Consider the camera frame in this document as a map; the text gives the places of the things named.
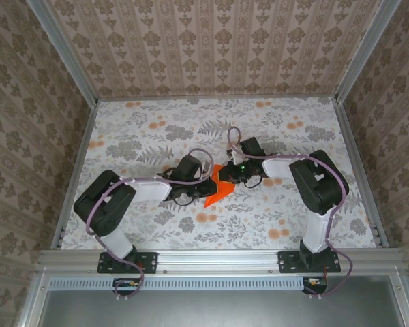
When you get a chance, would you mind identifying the aluminium front frame beam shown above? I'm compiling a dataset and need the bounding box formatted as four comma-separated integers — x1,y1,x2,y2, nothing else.
37,248,406,276

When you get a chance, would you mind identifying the aluminium back rail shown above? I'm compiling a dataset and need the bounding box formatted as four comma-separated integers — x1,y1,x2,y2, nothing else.
97,95,335,102

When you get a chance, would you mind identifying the slotted grey cable duct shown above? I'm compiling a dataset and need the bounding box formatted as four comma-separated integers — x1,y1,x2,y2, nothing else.
49,276,307,292

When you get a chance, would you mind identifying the aluminium side rail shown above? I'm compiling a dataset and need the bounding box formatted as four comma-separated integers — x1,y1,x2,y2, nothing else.
331,97,390,249
50,101,100,250

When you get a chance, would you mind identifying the aluminium corner post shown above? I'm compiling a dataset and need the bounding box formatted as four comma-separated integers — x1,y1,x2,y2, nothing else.
26,0,100,105
334,0,402,103

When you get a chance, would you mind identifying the floral patterned table cover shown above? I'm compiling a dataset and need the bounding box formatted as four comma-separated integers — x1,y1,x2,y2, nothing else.
60,97,378,251

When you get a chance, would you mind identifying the aluminium lower frame bar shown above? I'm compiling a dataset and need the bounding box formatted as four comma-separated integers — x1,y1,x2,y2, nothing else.
390,272,409,327
16,272,52,327

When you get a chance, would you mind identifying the grey metal sheet panel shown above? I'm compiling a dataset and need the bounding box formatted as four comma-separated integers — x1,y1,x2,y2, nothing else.
37,289,406,327

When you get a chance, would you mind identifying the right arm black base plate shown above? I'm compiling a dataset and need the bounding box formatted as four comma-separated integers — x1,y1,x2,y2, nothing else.
278,251,342,275

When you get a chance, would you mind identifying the orange square paper sheet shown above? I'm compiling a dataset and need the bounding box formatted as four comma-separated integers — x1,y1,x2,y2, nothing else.
204,163,239,210

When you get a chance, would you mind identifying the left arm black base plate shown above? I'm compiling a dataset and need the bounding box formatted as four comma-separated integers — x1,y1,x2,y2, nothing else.
97,251,157,275

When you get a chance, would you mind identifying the small black connector box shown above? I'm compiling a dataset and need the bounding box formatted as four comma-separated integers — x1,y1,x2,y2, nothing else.
112,277,145,296
302,276,329,296

